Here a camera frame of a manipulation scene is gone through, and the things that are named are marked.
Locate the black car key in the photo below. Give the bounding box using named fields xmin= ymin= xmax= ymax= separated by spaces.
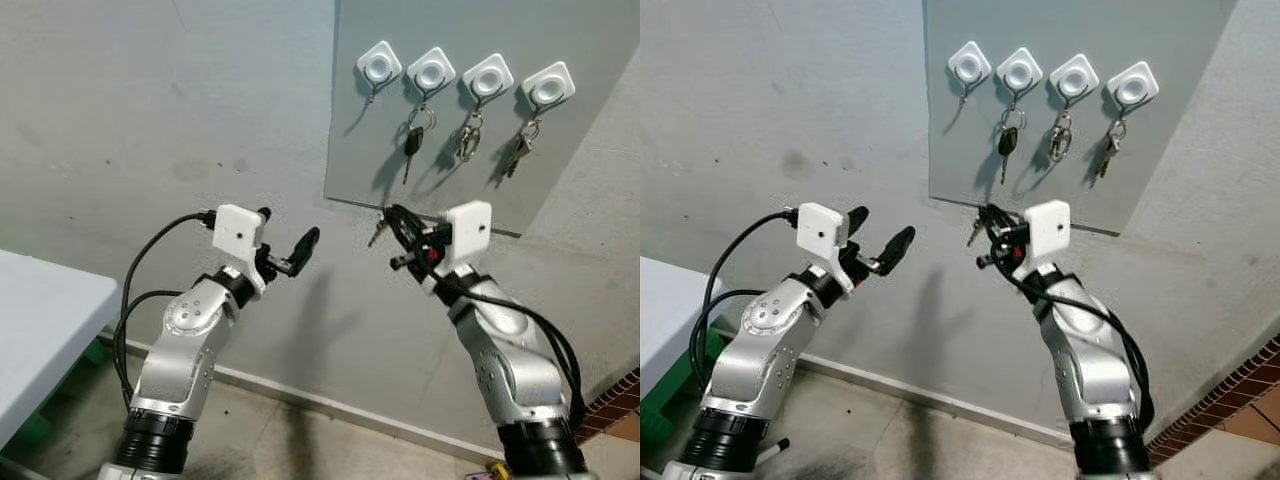
xmin=996 ymin=107 xmax=1029 ymax=187
xmin=401 ymin=104 xmax=439 ymax=187

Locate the silver key bunch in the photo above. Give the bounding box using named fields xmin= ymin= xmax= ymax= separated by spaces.
xmin=1046 ymin=111 xmax=1076 ymax=165
xmin=454 ymin=109 xmax=487 ymax=165

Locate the brass key bunch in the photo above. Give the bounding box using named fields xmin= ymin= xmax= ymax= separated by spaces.
xmin=499 ymin=117 xmax=544 ymax=182
xmin=1094 ymin=119 xmax=1130 ymax=182

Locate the white folding table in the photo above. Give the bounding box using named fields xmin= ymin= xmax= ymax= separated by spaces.
xmin=0 ymin=247 xmax=122 ymax=452
xmin=640 ymin=255 xmax=792 ymax=467

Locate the green plastic crate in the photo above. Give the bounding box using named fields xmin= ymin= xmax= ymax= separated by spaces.
xmin=640 ymin=324 xmax=730 ymax=442
xmin=8 ymin=337 xmax=114 ymax=452

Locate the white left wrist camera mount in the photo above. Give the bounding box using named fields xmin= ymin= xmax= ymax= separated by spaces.
xmin=212 ymin=203 xmax=270 ymax=293
xmin=796 ymin=201 xmax=852 ymax=294

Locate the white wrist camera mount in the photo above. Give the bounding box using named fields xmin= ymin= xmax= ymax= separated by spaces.
xmin=439 ymin=199 xmax=495 ymax=278
xmin=796 ymin=201 xmax=852 ymax=294
xmin=212 ymin=203 xmax=270 ymax=293
xmin=1024 ymin=199 xmax=1074 ymax=277

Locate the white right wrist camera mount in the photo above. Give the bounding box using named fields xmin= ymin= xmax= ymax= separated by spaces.
xmin=439 ymin=199 xmax=495 ymax=278
xmin=1024 ymin=199 xmax=1074 ymax=277

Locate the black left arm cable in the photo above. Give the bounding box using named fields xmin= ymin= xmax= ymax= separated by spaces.
xmin=689 ymin=207 xmax=802 ymax=402
xmin=112 ymin=209 xmax=220 ymax=412

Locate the white square wall hook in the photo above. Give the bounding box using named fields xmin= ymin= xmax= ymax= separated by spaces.
xmin=995 ymin=46 xmax=1045 ymax=102
xmin=520 ymin=60 xmax=578 ymax=117
xmin=1048 ymin=52 xmax=1101 ymax=110
xmin=460 ymin=52 xmax=516 ymax=110
xmin=1105 ymin=60 xmax=1161 ymax=117
xmin=946 ymin=39 xmax=993 ymax=102
xmin=356 ymin=39 xmax=405 ymax=102
xmin=405 ymin=45 xmax=458 ymax=102

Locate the grey wall board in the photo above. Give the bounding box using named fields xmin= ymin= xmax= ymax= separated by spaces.
xmin=921 ymin=0 xmax=1242 ymax=237
xmin=322 ymin=0 xmax=641 ymax=239

